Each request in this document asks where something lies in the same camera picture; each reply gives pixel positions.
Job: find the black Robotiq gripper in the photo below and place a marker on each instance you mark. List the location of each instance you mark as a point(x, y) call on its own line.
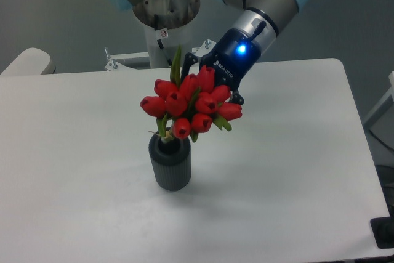
point(231, 58)

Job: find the red tulip bouquet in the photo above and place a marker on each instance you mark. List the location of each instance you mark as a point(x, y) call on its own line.
point(187, 107)

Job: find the white metal base frame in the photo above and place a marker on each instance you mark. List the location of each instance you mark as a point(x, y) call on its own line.
point(143, 60)

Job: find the black table corner device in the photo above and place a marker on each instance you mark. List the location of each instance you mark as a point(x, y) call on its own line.
point(382, 228)

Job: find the dark grey ribbed vase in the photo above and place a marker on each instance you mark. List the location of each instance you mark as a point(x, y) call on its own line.
point(171, 162)

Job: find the white furniture at right edge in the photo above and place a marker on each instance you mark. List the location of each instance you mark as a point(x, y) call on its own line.
point(378, 110)

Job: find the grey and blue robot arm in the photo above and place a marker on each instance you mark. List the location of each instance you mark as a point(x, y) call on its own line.
point(167, 28)

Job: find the white chair back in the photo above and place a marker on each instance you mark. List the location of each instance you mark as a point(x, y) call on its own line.
point(31, 61)

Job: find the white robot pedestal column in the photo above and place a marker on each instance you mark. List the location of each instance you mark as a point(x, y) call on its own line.
point(168, 40)

